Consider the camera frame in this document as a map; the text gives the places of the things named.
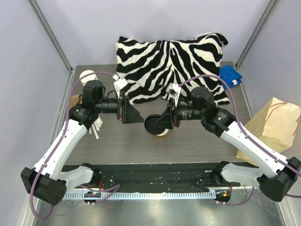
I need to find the purple cable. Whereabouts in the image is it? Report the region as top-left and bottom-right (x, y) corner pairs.
(180, 74), (301, 208)
(29, 72), (120, 220)

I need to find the black plastic cup lid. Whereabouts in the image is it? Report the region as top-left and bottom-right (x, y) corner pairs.
(144, 114), (165, 135)

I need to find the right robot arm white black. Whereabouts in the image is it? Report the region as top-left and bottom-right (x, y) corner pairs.
(154, 87), (301, 202)

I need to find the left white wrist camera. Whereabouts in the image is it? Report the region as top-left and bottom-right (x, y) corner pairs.
(113, 74), (127, 96)

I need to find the left aluminium frame post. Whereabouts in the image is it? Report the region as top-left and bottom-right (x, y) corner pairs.
(27, 0), (73, 73)

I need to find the single brown paper cup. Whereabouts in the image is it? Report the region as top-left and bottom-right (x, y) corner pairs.
(155, 129), (169, 140)

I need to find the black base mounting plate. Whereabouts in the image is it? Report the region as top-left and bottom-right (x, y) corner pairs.
(63, 162), (243, 191)

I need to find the blue cloth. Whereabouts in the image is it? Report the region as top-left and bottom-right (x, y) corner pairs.
(220, 65), (242, 88)

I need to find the zebra print pillow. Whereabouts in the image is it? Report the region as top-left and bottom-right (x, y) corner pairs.
(115, 33), (230, 105)

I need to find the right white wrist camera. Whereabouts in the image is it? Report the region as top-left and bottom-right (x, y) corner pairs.
(166, 83), (182, 107)

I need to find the white slotted cable duct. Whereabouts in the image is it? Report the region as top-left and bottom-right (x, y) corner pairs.
(63, 190), (216, 201)

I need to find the brown cardboard cup carrier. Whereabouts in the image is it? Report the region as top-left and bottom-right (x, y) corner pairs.
(70, 94), (82, 108)

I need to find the right aluminium frame post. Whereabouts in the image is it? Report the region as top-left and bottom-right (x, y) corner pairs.
(235, 0), (279, 70)

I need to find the aluminium frame post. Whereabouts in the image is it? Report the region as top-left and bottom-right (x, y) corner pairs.
(27, 0), (73, 73)
(235, 0), (279, 70)

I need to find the stack of brown paper cups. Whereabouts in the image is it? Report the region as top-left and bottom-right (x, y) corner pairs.
(79, 70), (98, 86)

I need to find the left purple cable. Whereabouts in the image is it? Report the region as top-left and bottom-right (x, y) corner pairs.
(29, 72), (120, 220)

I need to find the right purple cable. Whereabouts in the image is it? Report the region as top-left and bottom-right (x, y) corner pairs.
(180, 74), (301, 208)

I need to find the white wrapped straws bundle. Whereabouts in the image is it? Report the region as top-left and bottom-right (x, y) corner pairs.
(89, 116), (103, 139)

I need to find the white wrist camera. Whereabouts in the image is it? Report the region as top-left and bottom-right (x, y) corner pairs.
(166, 83), (182, 107)
(113, 74), (127, 96)

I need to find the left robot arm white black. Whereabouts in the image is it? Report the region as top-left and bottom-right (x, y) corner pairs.
(21, 78), (144, 206)

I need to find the brown paper bag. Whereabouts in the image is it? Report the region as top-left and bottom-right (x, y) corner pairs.
(245, 97), (301, 153)

